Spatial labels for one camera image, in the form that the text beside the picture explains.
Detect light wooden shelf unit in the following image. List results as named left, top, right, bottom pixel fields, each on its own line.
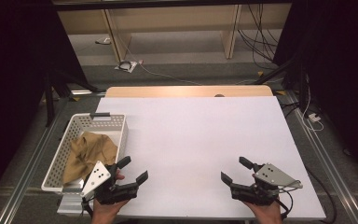
left=51, top=0, right=293, bottom=63

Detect person's right hand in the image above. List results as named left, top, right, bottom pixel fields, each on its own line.
left=243, top=199, right=283, bottom=224

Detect tan pants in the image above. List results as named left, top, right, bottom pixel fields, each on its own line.
left=62, top=131, right=119, bottom=186

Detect bundle of black cables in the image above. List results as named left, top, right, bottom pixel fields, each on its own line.
left=237, top=3, right=281, bottom=71

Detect white perforated plastic basket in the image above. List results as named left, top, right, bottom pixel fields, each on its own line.
left=41, top=112, right=129, bottom=195

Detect small white flat object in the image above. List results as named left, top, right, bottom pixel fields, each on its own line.
left=94, top=36, right=112, bottom=46

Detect black curtain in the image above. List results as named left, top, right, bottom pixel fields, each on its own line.
left=0, top=0, right=90, bottom=216
left=273, top=0, right=358, bottom=188

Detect white foam board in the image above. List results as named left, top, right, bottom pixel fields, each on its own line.
left=56, top=96, right=326, bottom=220

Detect white packet with black ring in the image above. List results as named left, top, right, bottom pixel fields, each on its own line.
left=115, top=60, right=144, bottom=74

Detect white power adapter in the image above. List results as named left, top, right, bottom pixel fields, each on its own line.
left=307, top=112, right=322, bottom=123

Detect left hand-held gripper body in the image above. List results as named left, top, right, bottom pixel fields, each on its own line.
left=81, top=161, right=139, bottom=205

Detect person's left hand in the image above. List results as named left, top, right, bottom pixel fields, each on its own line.
left=91, top=198, right=130, bottom=224

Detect black metal stand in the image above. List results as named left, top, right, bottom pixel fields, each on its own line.
left=254, top=55, right=312, bottom=119

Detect short aluminium rail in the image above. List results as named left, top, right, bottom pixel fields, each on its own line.
left=69, top=89, right=106, bottom=96

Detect black tripod stand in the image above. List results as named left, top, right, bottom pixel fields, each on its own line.
left=42, top=69, right=106, bottom=128

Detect long black cable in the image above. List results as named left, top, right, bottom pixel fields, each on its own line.
left=304, top=167, right=337, bottom=224

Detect long aluminium rail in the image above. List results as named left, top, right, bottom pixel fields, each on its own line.
left=283, top=91, right=358, bottom=224
left=0, top=99, right=73, bottom=224

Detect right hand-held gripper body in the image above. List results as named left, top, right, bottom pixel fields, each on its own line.
left=228, top=161, right=304, bottom=207

